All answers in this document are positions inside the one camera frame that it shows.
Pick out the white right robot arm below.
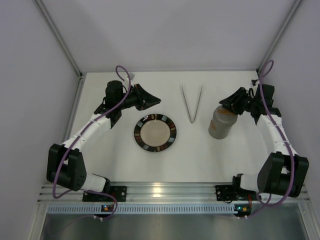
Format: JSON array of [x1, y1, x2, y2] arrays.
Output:
[[219, 84, 309, 198]]

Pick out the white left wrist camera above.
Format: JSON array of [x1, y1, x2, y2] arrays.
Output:
[[125, 72, 135, 81]]

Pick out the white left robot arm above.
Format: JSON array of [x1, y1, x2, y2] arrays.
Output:
[[46, 80, 161, 193]]

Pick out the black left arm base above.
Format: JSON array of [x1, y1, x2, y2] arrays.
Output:
[[82, 185, 127, 203]]

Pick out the aluminium frame post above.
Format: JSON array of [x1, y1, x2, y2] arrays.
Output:
[[33, 0, 83, 80], [256, 0, 305, 75]]

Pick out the right aluminium frame post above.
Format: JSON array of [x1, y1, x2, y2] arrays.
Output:
[[256, 0, 305, 75]]

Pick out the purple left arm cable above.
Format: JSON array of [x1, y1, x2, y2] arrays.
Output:
[[52, 65, 133, 221]]

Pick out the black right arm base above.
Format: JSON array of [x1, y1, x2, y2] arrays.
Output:
[[215, 184, 239, 203]]

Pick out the grey cylindrical lunch container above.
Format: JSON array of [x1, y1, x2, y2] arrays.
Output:
[[208, 118, 237, 140]]

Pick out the aluminium mounting rail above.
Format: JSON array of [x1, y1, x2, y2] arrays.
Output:
[[37, 181, 311, 204]]

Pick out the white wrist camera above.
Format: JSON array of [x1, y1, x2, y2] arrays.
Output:
[[125, 72, 135, 81], [250, 79, 259, 87]]

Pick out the grey container lid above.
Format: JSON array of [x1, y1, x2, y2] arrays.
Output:
[[213, 105, 238, 126]]

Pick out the left aluminium frame post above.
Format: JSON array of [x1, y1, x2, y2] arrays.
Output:
[[33, 0, 83, 80]]

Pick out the black patterned round plate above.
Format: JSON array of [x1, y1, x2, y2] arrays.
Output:
[[133, 113, 177, 153]]

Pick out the slotted grey cable duct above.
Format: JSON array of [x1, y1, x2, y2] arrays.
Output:
[[47, 203, 242, 215]]

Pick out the metal serving tongs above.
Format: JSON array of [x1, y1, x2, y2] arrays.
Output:
[[180, 83, 203, 124]]

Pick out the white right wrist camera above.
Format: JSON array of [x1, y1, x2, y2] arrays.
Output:
[[250, 79, 259, 87]]

